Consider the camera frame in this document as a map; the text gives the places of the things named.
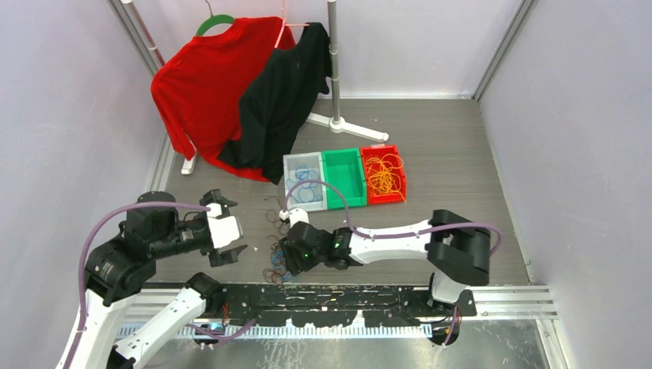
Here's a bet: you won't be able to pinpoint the black shirt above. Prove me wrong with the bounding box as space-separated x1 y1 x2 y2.
218 22 332 184

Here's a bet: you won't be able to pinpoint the green plastic bin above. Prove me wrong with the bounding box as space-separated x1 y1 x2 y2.
321 148 368 208

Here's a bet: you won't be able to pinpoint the red plastic bin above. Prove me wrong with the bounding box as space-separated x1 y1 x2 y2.
360 145 407 205

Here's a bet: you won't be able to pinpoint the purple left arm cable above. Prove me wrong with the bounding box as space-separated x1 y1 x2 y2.
63 201 212 369

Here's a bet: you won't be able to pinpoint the white plastic bin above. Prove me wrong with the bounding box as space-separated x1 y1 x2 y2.
283 151 328 212

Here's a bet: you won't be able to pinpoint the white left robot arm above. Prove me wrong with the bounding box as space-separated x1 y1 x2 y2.
58 189 243 368

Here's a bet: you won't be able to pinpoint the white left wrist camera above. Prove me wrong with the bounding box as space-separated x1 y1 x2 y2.
206 203 243 250

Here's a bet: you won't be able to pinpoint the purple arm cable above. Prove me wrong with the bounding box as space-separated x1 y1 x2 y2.
284 179 504 347
63 201 212 369

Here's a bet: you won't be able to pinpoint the brown cable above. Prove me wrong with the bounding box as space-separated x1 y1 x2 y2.
261 195 298 285

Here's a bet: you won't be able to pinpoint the blue cable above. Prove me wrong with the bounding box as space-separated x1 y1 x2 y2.
270 244 294 281

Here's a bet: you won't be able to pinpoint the white clothes rack stand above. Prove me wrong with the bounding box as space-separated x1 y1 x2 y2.
181 0 389 175

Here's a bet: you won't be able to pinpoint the yellow cables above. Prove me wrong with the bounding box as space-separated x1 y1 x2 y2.
364 155 406 197

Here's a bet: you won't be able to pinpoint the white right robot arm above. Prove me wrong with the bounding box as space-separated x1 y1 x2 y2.
279 209 500 316

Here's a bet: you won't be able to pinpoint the red shirt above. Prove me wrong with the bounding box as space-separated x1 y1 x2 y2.
151 16 295 181

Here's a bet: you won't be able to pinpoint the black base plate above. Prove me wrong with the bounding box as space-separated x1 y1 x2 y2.
208 283 477 328

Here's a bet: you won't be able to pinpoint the pink clothes hanger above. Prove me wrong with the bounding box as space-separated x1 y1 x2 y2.
274 0 310 48

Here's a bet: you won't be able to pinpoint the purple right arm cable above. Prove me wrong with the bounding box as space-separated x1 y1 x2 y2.
284 179 504 347

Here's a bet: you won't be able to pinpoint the blue cables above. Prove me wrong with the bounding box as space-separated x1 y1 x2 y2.
286 164 325 204

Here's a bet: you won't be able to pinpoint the green clothes hanger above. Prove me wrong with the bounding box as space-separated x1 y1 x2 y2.
195 0 235 37

